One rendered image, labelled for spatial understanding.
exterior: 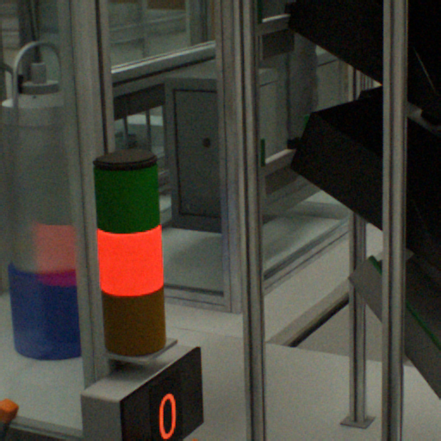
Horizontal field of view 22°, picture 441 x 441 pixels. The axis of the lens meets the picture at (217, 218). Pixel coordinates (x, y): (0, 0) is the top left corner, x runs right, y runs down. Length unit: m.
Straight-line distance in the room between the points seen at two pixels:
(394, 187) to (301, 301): 1.00
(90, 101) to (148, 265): 0.13
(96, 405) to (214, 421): 0.83
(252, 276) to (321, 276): 1.03
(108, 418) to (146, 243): 0.14
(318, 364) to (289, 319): 0.21
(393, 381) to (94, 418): 0.47
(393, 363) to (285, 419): 0.48
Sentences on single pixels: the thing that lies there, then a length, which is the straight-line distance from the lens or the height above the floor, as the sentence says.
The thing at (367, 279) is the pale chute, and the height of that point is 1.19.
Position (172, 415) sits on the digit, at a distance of 0.96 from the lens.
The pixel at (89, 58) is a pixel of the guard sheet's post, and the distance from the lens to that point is 0.88.
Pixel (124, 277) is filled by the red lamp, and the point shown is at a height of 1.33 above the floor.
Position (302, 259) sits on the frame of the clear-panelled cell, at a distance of 2.38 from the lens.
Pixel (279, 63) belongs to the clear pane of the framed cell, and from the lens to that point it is 2.23.
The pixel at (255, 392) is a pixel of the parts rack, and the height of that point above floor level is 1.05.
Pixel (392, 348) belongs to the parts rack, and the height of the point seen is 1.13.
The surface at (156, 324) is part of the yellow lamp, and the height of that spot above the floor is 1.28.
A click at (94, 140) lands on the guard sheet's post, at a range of 0.89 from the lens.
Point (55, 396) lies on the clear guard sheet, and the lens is 0.91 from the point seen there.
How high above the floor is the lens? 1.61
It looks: 16 degrees down
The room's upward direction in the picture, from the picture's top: 2 degrees counter-clockwise
